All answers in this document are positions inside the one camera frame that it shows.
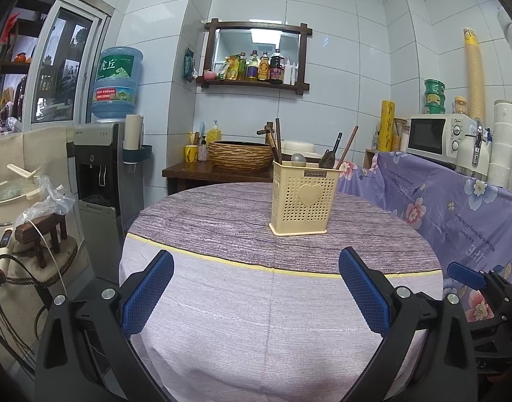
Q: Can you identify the grey water dispenser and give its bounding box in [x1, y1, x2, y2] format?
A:
[74, 121, 144, 289]

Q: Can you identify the cream paper cup sleeve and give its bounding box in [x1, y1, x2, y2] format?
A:
[125, 114, 143, 151]

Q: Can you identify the dark wood framed mirror shelf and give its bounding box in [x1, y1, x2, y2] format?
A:
[197, 19, 313, 92]

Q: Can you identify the small wooden stand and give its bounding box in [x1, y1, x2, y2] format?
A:
[15, 213, 69, 269]

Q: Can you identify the glass jar wooden lid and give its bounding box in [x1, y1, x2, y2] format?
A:
[394, 118, 409, 151]

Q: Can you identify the stack of white paper bowls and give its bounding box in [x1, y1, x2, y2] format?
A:
[488, 99, 512, 188]

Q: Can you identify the white handheld device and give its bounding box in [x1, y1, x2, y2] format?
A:
[0, 228, 16, 276]

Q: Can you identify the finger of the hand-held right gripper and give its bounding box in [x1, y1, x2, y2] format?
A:
[447, 262, 512, 321]
[467, 320, 512, 344]

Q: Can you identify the dark wooden counter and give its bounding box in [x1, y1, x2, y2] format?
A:
[161, 161, 277, 195]

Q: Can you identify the sliding glass window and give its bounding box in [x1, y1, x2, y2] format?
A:
[0, 0, 112, 137]

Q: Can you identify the clear plastic bag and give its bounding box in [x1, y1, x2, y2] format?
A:
[15, 175, 77, 229]

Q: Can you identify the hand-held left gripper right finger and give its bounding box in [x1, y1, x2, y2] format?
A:
[338, 246, 478, 402]

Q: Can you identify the round cushioned stool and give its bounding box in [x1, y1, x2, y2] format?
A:
[0, 234, 81, 302]

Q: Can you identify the black chopstick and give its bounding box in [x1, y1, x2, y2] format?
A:
[332, 132, 344, 169]

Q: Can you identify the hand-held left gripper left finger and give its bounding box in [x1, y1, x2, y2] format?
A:
[34, 249, 175, 402]

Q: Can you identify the dark green cup holder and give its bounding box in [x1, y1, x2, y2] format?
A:
[123, 144, 153, 165]

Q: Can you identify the purple floral cloth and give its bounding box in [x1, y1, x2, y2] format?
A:
[335, 151, 512, 331]

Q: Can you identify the white electric pot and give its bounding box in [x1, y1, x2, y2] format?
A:
[0, 163, 45, 237]

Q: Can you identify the white microwave oven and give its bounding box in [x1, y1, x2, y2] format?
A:
[407, 114, 466, 168]

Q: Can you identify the woven basket basin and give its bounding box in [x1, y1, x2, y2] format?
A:
[208, 140, 274, 171]

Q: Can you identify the large dark soy sauce bottle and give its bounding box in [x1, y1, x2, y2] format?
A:
[268, 48, 285, 83]

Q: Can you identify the yellow printed roll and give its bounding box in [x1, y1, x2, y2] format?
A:
[380, 100, 396, 151]

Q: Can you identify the blue water jug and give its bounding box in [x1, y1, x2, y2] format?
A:
[90, 46, 144, 123]

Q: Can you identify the tall stack of paper cups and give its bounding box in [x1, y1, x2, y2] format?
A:
[463, 28, 485, 119]

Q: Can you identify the black cable bundle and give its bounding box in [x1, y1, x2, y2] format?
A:
[0, 255, 47, 356]

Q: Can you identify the cream perforated utensil holder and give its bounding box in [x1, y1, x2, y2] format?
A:
[268, 160, 341, 236]

